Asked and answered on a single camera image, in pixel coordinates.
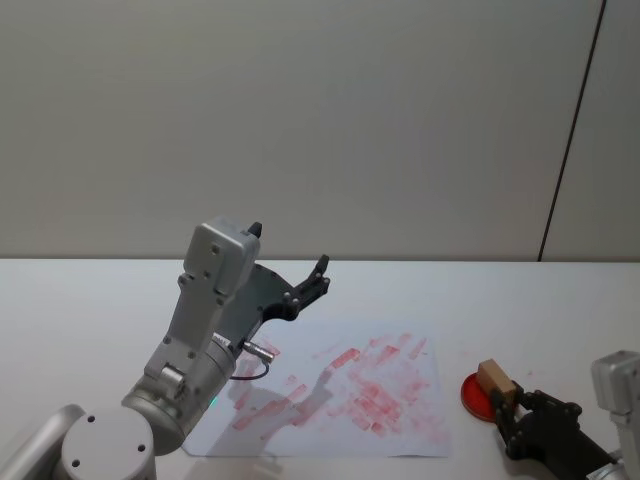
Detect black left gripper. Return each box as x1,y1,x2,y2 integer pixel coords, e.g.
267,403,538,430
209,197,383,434
217,221,332,352

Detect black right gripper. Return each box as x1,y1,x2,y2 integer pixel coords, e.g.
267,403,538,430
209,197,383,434
490,381,618,473

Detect wooden stamp block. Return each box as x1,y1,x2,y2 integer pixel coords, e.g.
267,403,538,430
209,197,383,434
476,359,517,401

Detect round red ink pad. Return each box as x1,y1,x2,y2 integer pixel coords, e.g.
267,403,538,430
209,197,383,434
459,372,506,426

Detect white paper sheet red marks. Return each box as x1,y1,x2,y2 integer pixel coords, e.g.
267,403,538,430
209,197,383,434
182,318,454,459

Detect thin dark cable silver plug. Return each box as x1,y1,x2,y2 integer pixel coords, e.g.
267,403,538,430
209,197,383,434
228,339,281,383

